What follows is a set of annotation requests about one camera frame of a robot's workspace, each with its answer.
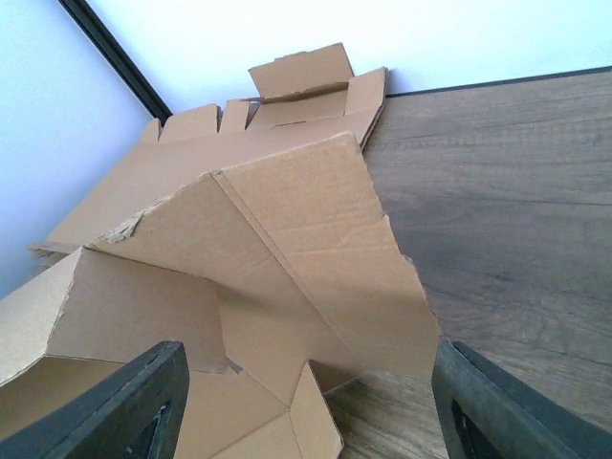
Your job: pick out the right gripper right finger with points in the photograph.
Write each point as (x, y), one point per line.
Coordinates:
(486, 412)

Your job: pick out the stack of flat cardboard blanks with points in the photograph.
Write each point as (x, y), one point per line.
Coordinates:
(302, 98)

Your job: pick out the cardboard box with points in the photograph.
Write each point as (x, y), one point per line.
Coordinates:
(281, 277)

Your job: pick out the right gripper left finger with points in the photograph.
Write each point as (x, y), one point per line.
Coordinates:
(136, 412)

